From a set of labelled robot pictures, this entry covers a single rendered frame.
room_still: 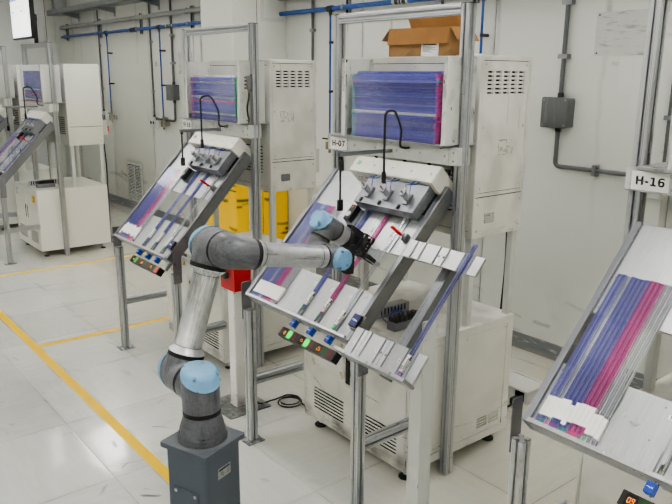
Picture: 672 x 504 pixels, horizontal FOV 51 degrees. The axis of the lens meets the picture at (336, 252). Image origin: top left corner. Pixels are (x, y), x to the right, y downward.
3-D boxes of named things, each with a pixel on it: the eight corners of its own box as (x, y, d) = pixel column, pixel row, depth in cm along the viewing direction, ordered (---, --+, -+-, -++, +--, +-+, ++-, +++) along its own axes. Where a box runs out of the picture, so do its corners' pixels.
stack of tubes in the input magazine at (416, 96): (436, 144, 266) (439, 71, 260) (350, 135, 305) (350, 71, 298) (459, 142, 274) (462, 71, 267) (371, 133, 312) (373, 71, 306)
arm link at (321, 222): (303, 227, 247) (314, 205, 248) (323, 240, 254) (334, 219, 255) (316, 231, 241) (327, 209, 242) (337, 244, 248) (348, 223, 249)
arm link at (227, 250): (228, 236, 204) (357, 243, 234) (210, 230, 212) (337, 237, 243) (223, 275, 206) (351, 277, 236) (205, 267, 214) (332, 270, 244)
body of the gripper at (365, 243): (377, 240, 260) (356, 226, 252) (367, 261, 259) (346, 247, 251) (363, 237, 266) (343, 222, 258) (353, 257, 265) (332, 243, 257)
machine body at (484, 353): (405, 488, 289) (410, 346, 274) (303, 423, 342) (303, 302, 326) (505, 439, 329) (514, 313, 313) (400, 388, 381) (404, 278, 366)
